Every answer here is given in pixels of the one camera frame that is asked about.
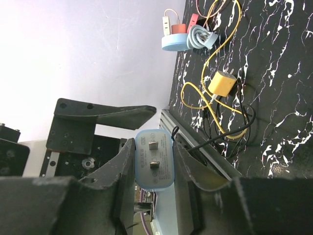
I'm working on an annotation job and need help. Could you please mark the aluminium frame rail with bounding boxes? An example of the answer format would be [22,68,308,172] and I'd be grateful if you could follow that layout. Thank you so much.
[159,110,242,180]

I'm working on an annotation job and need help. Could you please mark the salmon cube charger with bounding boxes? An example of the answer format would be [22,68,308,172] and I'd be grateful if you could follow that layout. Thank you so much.
[171,23,186,34]

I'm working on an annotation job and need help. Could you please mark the yellow cube charger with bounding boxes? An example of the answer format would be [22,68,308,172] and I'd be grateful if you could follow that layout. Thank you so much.
[208,70,237,97]

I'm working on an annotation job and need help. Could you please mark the round blue power strip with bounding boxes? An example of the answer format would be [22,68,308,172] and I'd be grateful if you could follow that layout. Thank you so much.
[161,33,188,51]

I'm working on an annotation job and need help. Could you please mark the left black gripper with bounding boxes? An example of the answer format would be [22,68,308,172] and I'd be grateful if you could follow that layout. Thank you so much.
[0,98,157,179]

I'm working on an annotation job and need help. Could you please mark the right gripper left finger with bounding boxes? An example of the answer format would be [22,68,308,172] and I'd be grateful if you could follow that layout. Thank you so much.
[0,139,135,235]

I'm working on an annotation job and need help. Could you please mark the orange charging cable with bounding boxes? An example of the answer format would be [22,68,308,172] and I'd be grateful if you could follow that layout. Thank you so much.
[180,0,247,139]

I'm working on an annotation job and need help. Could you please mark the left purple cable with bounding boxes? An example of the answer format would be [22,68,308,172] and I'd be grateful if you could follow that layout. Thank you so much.
[139,188,154,235]

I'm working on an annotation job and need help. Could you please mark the blue cube charger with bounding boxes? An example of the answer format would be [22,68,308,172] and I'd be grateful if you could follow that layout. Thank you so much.
[134,129,175,192]

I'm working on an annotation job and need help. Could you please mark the pink plug adapter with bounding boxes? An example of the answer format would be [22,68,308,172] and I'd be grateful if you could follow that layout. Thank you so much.
[187,13,199,33]

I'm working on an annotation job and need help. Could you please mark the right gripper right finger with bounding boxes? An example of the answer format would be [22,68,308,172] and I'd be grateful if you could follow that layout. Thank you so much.
[173,141,313,235]

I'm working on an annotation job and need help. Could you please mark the white cube charger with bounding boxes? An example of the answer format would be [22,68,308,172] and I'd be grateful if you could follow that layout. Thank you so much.
[162,16,171,36]

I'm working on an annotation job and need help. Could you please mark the round strip cable and plug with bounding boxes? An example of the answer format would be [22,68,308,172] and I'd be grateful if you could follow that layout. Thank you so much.
[186,24,219,50]

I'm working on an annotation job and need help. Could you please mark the black charging cable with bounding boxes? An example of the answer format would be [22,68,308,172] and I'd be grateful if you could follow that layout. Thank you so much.
[171,80,257,160]

